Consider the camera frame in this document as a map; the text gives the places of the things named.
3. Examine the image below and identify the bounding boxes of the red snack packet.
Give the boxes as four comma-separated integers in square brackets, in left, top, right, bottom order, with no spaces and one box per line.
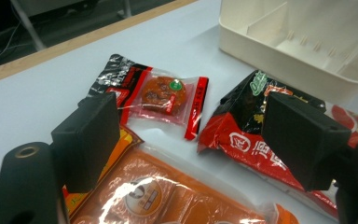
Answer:
[197,111,339,220]

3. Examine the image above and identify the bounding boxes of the white table sheet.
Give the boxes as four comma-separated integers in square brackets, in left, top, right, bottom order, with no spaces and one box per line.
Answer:
[0,0,358,224]

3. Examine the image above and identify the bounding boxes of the black snack packet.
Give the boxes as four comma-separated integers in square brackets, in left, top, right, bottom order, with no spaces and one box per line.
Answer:
[218,69,327,134]

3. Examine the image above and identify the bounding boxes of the white plastic storage box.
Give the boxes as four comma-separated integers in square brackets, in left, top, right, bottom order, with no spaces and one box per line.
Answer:
[218,0,358,105]

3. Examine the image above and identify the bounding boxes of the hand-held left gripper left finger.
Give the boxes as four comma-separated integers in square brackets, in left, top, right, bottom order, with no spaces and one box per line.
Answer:
[50,92,121,194]

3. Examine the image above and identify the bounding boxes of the floor cables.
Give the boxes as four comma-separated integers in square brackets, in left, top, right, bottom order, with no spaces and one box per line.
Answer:
[0,21,24,58]

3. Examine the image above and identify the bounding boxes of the white metal stand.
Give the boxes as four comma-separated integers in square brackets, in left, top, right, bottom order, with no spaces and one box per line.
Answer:
[10,0,133,52]

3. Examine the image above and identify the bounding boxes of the small red and black packet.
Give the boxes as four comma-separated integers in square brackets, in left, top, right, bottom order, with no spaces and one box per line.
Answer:
[87,54,210,142]

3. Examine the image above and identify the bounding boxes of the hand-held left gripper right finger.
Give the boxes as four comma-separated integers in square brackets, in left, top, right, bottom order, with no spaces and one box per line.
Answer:
[261,91,352,192]

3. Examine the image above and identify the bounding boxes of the large orange snack packet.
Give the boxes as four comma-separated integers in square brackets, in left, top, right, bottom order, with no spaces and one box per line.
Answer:
[61,124,301,224]

